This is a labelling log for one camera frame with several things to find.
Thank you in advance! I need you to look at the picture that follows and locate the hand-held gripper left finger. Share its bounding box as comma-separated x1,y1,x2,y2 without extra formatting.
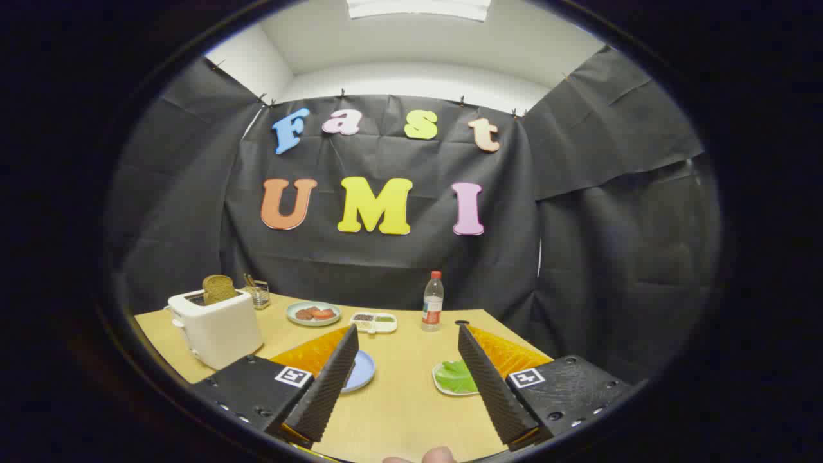
191,323,361,451

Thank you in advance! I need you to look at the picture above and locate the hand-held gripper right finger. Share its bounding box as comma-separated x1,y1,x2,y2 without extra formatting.
457,323,636,452

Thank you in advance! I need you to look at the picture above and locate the brown bread slice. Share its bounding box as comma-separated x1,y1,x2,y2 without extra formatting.
202,275,239,305

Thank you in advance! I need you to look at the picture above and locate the blue plate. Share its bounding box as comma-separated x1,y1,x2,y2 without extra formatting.
341,349,376,394

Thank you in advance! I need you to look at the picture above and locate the small white dish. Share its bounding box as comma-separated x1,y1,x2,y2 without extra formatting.
432,360,480,397

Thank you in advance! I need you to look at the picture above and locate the pale green plate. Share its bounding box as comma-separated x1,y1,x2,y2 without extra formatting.
286,301,342,327

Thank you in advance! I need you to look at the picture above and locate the white divided condiment dish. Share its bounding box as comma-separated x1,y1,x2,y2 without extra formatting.
350,312,398,335

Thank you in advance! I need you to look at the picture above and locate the clear red-capped plastic bottle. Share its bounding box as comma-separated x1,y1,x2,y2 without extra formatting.
421,271,445,332

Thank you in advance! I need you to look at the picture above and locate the white toaster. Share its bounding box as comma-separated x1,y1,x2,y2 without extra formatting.
166,288,264,371

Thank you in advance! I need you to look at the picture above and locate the black backdrop cloth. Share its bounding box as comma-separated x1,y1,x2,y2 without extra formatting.
106,45,724,386

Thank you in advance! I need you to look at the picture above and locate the ceiling light panel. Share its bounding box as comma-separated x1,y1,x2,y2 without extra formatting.
347,0,493,21

